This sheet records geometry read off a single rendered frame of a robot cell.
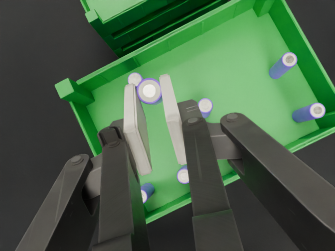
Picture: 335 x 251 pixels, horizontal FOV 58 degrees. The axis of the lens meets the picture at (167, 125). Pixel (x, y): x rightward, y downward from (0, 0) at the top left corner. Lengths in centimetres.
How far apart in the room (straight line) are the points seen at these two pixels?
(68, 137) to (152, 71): 42
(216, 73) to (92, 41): 47
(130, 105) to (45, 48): 71
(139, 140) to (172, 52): 30
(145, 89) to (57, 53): 67
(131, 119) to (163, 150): 27
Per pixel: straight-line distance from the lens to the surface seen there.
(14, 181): 88
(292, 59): 39
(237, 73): 44
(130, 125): 16
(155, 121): 43
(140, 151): 16
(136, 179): 16
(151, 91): 21
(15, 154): 88
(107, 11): 67
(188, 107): 18
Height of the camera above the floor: 75
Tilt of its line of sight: 83 degrees down
